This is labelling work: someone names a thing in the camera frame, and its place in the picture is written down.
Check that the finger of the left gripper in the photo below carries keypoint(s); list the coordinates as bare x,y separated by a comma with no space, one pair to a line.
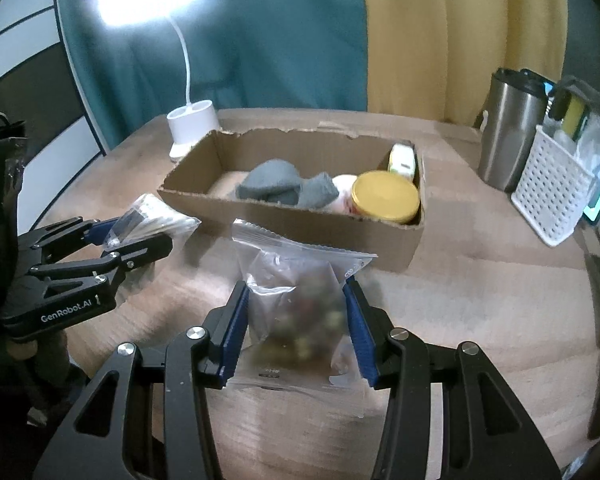
122,270
56,241

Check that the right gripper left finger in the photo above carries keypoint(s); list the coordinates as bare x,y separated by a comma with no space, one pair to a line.
144,415

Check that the cotton swab bag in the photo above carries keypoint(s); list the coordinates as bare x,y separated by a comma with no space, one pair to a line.
149,216

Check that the grey sock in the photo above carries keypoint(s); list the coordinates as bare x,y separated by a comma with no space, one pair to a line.
274,181
317,192

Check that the clear bag of snacks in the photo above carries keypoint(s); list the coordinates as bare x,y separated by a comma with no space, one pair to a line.
298,330

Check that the brown cardboard box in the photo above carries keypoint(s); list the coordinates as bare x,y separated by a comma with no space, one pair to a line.
199,186

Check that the grey sock in box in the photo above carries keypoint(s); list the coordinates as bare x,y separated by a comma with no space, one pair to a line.
317,192

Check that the white round roll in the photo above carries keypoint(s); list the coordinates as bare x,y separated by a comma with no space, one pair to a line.
343,203

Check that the yellow lid jar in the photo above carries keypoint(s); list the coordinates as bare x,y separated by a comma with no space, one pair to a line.
383,195

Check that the teal curtain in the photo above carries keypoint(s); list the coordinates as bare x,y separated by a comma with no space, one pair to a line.
235,53

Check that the white perforated plastic basket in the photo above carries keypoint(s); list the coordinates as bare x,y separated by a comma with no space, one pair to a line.
553,190

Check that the small yellow white carton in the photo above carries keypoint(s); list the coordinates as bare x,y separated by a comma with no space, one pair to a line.
402,161

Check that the crumpled clear plastic bags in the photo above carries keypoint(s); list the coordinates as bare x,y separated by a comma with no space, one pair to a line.
588,156

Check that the yellow green sponge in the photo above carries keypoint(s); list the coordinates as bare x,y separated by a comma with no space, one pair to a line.
575,117

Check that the stainless steel tumbler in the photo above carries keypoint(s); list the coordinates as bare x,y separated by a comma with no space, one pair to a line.
516,103

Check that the yellow curtain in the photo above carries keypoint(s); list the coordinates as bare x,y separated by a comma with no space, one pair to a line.
433,59

